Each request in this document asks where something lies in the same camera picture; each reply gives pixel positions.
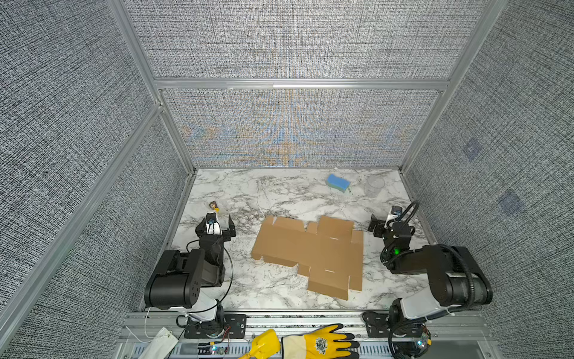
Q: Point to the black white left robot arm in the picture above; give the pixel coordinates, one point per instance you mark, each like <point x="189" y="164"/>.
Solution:
<point x="177" y="281"/>

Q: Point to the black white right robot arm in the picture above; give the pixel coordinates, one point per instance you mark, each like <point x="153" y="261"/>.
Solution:
<point x="455" y="280"/>

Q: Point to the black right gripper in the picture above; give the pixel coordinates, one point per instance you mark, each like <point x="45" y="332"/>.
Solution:
<point x="379" y="225"/>

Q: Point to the yellow black work glove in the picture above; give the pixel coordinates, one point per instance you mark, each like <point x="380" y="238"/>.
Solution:
<point x="328" y="342"/>

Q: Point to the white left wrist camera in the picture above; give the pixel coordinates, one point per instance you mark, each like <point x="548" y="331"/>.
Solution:
<point x="213" y="226"/>

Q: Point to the aluminium front rail frame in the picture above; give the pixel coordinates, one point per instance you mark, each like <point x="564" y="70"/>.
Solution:
<point x="464" y="335"/>

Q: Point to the clear round plastic lid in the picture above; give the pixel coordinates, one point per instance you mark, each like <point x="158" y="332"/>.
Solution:
<point x="375" y="182"/>

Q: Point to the brown cardboard box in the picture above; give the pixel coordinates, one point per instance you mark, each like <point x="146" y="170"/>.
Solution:
<point x="328" y="252"/>

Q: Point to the white paper tag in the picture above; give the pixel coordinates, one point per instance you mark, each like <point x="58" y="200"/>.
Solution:
<point x="161" y="345"/>

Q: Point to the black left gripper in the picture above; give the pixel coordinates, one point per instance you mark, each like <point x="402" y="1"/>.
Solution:
<point x="201" y="230"/>

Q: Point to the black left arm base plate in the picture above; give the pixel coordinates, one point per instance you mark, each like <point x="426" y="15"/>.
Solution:
<point x="215" y="326"/>

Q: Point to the blue green sponge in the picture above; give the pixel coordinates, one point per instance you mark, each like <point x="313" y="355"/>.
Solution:
<point x="337" y="183"/>

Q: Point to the small brown yellow toy figure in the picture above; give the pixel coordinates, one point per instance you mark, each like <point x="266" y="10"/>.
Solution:
<point x="213" y="205"/>

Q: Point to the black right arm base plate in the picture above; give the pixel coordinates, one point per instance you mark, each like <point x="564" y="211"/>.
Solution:
<point x="379" y="325"/>

